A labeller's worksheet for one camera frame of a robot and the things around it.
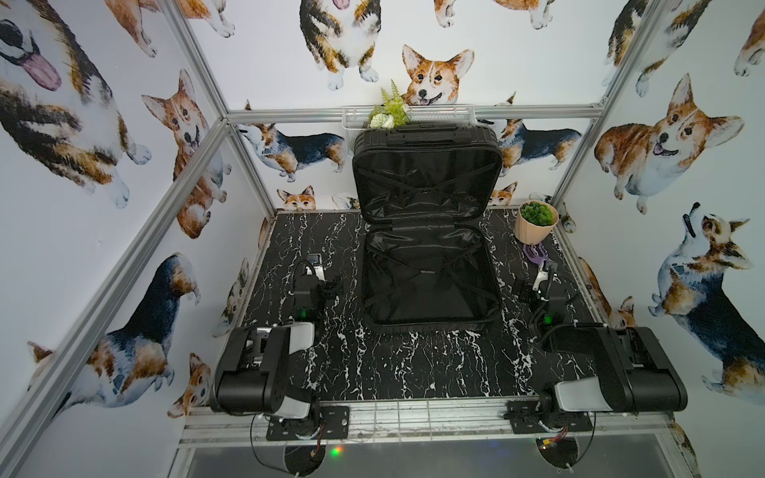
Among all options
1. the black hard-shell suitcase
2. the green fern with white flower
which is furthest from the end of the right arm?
the green fern with white flower

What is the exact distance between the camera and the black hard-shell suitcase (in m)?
0.80

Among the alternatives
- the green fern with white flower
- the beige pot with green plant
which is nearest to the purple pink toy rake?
Result: the beige pot with green plant

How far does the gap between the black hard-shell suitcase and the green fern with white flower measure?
12 mm

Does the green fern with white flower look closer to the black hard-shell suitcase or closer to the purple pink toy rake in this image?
the black hard-shell suitcase

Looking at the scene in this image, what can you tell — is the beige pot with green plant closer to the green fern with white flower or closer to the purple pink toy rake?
the purple pink toy rake

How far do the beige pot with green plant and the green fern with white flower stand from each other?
54 centimetres

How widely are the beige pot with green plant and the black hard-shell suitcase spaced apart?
4.3 inches

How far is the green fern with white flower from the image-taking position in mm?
820

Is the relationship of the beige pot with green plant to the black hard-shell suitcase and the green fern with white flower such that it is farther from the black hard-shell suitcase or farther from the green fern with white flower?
the green fern with white flower

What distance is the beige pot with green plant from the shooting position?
3.44 ft

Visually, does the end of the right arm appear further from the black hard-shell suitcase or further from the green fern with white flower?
the green fern with white flower

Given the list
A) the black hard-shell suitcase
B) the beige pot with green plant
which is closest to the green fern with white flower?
the black hard-shell suitcase
